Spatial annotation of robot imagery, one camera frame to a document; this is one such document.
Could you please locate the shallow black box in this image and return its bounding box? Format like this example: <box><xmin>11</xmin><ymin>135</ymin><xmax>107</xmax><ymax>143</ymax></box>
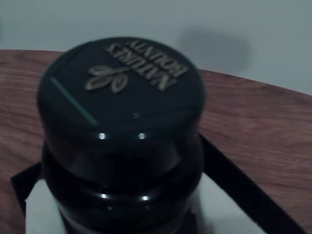
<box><xmin>10</xmin><ymin>136</ymin><xmax>308</xmax><ymax>234</ymax></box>

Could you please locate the gripper white left finger black-taped tip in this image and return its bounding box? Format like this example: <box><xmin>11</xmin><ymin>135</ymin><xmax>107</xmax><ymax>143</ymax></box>
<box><xmin>25</xmin><ymin>179</ymin><xmax>67</xmax><ymax>234</ymax></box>

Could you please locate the dark green pill bottle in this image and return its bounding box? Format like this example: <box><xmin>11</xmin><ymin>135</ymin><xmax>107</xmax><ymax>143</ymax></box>
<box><xmin>36</xmin><ymin>36</ymin><xmax>208</xmax><ymax>234</ymax></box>

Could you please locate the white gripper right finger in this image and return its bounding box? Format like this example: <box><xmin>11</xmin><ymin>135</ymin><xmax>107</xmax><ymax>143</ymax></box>
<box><xmin>192</xmin><ymin>173</ymin><xmax>263</xmax><ymax>234</ymax></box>

